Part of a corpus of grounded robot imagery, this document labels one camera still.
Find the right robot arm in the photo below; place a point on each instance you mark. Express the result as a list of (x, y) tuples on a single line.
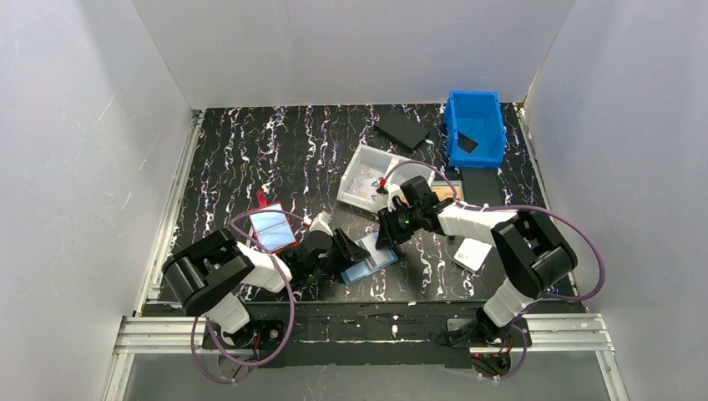
[(533, 252)]

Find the orange card in green holder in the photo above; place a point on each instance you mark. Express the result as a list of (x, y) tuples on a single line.
[(444, 191)]

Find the blue plastic bin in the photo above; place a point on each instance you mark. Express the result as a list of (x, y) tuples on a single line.
[(476, 114)]

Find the red open card holder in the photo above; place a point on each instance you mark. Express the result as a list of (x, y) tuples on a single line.
[(270, 226)]

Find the white cards in tray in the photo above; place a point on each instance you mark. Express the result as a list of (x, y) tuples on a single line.
[(365, 180)]

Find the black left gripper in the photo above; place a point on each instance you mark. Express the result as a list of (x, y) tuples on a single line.
[(341, 246)]

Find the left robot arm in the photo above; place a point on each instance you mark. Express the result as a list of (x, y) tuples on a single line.
[(204, 275)]

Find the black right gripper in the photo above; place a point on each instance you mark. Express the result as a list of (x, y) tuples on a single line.
[(391, 224)]

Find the white divided plastic tray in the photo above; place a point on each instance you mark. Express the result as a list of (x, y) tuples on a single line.
[(385, 162)]

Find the black box on table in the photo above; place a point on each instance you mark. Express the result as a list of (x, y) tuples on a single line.
[(401, 130)]

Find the black card in bin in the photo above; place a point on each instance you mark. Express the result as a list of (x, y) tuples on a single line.
[(466, 144)]

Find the black flat sleeve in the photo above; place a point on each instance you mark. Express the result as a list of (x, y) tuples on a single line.
[(481, 187)]

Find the blue leather card holder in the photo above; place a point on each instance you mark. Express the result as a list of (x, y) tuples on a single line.
[(378, 260)]

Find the white power bank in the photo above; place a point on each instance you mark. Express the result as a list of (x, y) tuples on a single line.
[(471, 254)]

